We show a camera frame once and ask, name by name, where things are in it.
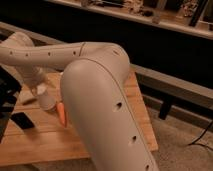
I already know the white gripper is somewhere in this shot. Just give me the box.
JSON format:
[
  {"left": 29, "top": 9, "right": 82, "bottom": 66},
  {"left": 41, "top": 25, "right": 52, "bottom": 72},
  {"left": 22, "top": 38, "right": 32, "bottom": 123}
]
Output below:
[{"left": 19, "top": 67, "right": 47, "bottom": 95}]

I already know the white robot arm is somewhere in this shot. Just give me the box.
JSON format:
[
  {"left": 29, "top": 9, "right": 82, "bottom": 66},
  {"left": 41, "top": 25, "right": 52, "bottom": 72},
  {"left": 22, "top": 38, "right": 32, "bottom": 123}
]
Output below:
[{"left": 0, "top": 32, "right": 159, "bottom": 171}]

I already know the black cable on floor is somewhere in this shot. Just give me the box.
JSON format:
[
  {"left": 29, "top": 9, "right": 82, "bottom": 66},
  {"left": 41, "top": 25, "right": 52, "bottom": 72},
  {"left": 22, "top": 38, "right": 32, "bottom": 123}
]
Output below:
[{"left": 188, "top": 119, "right": 213, "bottom": 147}]

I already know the white ceramic cup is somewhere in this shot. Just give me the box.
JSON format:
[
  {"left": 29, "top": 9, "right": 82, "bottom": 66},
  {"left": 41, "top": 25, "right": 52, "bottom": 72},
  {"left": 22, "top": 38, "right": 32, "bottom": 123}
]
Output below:
[{"left": 37, "top": 84, "right": 56, "bottom": 111}]

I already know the black phone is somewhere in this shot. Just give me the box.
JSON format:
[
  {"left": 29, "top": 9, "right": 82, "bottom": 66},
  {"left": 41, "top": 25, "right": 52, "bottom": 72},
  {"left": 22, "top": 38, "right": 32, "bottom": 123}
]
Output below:
[{"left": 11, "top": 112, "right": 35, "bottom": 129}]

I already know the wooden table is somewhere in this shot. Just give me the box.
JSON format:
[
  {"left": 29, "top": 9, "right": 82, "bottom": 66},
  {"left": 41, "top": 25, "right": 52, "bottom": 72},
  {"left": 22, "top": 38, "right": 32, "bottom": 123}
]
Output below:
[{"left": 0, "top": 71, "right": 158, "bottom": 167}]

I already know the black chair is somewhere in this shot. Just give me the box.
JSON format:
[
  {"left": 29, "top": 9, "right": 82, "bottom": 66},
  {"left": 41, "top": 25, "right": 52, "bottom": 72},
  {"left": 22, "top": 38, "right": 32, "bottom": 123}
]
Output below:
[{"left": 0, "top": 66, "right": 21, "bottom": 142}]

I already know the orange carrot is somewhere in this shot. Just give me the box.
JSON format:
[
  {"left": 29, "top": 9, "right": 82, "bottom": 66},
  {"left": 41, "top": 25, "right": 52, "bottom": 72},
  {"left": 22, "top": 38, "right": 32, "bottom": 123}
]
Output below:
[{"left": 56, "top": 102, "right": 67, "bottom": 127}]

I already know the long wooden bench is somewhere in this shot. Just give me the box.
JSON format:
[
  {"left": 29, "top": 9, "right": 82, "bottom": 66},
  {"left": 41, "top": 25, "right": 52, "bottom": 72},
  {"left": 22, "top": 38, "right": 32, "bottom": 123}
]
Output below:
[{"left": 0, "top": 22, "right": 213, "bottom": 119}]

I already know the wooden shelf with clutter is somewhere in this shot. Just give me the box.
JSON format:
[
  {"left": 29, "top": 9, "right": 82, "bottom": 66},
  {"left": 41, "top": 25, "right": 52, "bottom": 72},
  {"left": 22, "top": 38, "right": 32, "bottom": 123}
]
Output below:
[{"left": 46, "top": 0, "right": 213, "bottom": 40}]

